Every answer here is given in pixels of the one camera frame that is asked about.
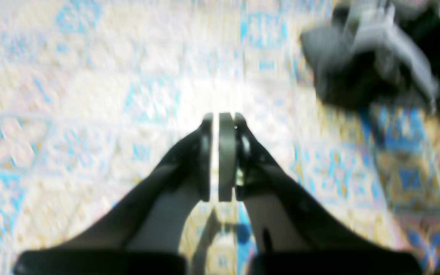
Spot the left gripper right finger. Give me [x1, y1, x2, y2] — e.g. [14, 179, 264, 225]
[235, 113, 422, 275]

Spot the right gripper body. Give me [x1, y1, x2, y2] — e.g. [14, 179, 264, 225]
[300, 0, 440, 113]

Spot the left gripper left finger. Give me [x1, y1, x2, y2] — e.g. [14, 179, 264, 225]
[14, 113, 213, 275]

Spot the patterned tablecloth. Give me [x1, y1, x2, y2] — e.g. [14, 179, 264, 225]
[0, 0, 440, 275]

